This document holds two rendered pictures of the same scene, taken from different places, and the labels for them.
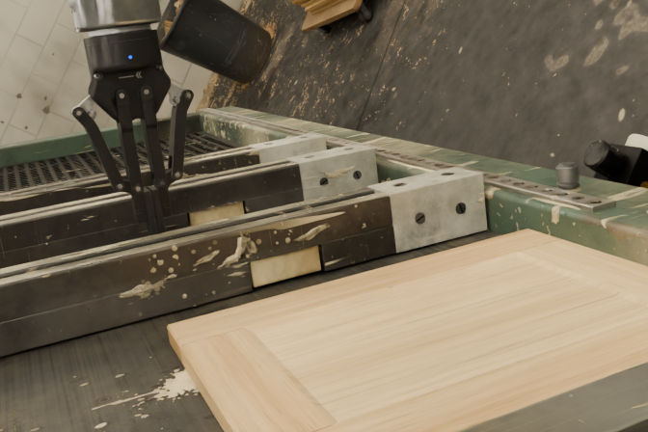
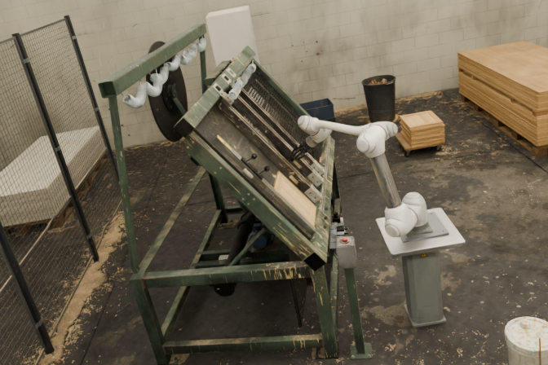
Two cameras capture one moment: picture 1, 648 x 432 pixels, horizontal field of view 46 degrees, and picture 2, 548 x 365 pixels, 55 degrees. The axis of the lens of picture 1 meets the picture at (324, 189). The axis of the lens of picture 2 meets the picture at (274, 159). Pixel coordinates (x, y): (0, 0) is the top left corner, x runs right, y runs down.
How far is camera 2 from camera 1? 3.18 m
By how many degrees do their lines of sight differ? 12
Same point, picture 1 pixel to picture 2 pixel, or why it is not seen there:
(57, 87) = (329, 52)
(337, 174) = (315, 178)
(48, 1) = (358, 28)
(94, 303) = (276, 160)
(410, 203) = (311, 191)
